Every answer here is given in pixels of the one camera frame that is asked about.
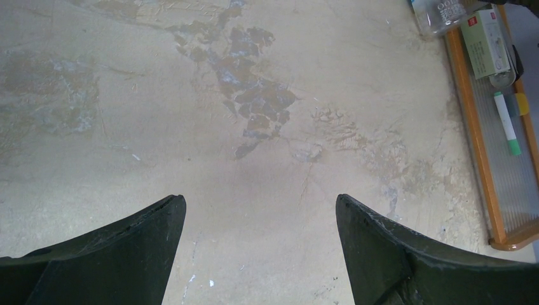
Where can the green white small box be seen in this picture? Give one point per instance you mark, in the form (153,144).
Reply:
(485,43)

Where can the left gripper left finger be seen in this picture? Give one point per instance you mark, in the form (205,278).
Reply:
(126,262)

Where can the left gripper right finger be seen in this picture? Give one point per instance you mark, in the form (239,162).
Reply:
(388,263)

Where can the blue label water bottle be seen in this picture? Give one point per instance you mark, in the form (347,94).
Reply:
(434,18)

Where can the wooden tiered rack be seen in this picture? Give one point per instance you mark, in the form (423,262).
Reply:
(508,184)

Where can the white green marker pen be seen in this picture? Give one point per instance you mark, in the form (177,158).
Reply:
(508,128)

